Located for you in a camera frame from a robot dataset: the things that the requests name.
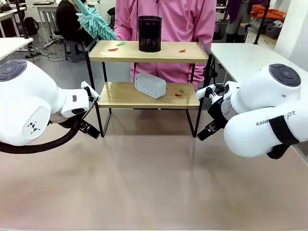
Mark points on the small red paper scrap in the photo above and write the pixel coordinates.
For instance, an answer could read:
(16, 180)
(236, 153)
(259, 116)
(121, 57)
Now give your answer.
(178, 95)

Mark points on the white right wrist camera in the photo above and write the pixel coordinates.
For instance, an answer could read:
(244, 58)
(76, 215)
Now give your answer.
(203, 92)

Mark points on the grey storage crate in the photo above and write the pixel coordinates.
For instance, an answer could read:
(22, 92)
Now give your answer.
(273, 31)

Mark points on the black metal pole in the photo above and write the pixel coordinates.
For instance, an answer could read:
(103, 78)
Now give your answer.
(261, 21)
(22, 19)

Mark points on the person in purple top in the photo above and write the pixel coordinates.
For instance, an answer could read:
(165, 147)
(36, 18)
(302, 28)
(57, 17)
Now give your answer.
(238, 14)

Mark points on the teal chenille duster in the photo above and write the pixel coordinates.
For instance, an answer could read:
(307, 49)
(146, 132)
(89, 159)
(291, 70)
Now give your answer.
(96, 22)

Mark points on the person in pink hoodie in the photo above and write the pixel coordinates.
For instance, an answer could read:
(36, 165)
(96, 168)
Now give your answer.
(168, 14)

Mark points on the grey stool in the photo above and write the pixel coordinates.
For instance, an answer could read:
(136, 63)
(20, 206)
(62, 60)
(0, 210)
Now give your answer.
(73, 49)

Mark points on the wooden shelf black metal frame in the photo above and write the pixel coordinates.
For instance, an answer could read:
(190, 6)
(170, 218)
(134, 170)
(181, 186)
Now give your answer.
(149, 56)

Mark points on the seated person in black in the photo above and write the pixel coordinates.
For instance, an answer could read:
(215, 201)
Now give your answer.
(68, 21)

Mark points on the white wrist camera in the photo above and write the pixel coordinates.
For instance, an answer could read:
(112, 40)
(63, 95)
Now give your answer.
(94, 93)
(203, 92)

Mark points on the grey rectangular clock box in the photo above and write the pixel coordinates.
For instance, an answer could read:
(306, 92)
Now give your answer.
(150, 85)

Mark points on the black bag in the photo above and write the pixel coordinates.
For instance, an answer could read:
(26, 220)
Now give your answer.
(111, 13)

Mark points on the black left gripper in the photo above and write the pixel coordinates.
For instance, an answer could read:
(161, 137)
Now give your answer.
(75, 121)

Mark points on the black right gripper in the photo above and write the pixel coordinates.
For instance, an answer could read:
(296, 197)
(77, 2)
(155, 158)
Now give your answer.
(217, 111)

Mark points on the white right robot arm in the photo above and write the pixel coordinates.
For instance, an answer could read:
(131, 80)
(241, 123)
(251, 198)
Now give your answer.
(264, 103)

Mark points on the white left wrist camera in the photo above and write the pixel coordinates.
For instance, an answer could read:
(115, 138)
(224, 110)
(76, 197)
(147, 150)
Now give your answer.
(94, 93)

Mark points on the large white rounded table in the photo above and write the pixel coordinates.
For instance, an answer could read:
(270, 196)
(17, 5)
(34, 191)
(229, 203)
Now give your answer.
(240, 57)

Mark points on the black mesh pen holder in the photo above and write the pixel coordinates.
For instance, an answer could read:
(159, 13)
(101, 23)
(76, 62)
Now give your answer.
(149, 33)

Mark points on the black backpack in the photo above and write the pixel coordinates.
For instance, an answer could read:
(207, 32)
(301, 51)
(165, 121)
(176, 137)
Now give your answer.
(31, 25)

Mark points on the orange paper scrap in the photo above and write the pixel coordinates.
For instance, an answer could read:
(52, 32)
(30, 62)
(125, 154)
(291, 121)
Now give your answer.
(182, 50)

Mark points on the grey background desk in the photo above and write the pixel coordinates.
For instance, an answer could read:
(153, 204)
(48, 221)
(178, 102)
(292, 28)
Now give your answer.
(45, 7)

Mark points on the orange cloth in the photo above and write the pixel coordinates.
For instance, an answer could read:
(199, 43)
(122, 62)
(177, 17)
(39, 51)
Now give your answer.
(272, 13)

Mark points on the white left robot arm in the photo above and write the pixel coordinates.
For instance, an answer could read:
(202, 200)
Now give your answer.
(26, 96)

